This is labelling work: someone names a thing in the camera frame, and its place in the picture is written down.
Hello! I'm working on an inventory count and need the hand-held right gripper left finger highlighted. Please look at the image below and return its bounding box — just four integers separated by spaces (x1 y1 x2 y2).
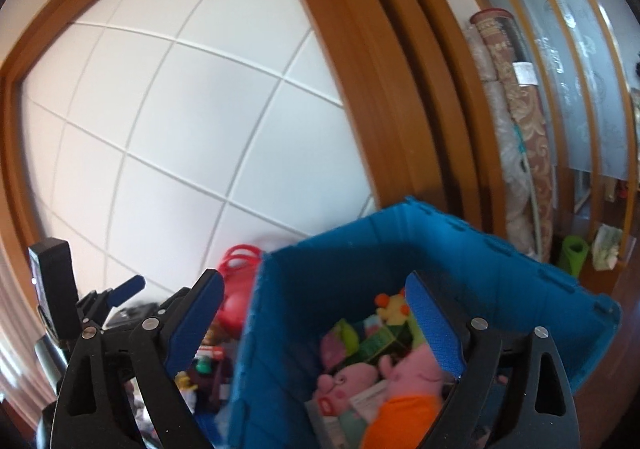
50 269 225 449

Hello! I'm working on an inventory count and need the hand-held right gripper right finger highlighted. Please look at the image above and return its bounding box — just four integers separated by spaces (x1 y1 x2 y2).
405 271 581 449

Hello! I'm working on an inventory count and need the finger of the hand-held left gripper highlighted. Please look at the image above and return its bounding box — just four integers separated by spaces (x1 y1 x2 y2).
75 275 146 326

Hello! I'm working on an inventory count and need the pink pig plush orange dress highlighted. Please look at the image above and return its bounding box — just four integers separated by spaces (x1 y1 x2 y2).
360 341 451 449

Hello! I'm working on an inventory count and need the small green red toy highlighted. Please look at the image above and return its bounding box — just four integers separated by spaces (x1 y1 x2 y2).
192 349 226 375

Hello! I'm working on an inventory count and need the red hard carry case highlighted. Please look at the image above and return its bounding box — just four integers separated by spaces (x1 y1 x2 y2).
217 244 263 340

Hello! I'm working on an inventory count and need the yellow orange plush toy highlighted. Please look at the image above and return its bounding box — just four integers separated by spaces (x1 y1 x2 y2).
375 288 413 325

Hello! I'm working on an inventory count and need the green carton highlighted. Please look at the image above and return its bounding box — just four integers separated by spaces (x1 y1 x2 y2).
357 324 426 365

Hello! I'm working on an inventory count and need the green pink soft toy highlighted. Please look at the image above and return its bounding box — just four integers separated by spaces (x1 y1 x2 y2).
320 319 361 360

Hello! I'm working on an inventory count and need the white booklet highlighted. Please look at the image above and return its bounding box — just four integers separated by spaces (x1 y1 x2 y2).
345 381 396 422

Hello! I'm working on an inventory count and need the pink pig plush with glasses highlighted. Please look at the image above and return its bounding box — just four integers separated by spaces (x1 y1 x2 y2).
312 361 383 417

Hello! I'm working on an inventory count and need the green rolled mat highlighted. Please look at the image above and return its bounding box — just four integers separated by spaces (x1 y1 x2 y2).
559 235 591 277

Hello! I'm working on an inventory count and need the pale floral rolled carpet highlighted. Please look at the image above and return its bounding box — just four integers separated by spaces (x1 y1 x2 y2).
465 26 543 260

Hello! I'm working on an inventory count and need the white printed bag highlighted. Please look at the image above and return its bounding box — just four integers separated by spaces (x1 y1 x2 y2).
591 223 623 272

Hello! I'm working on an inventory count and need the red patterned rolled carpet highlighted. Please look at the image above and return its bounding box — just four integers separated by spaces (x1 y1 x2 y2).
470 8 558 262

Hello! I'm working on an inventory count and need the frosted glass sliding door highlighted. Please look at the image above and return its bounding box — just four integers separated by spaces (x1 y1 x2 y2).
465 0 640 180

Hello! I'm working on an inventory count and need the wooden door frame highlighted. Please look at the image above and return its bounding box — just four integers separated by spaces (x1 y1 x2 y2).
0 0 506 240

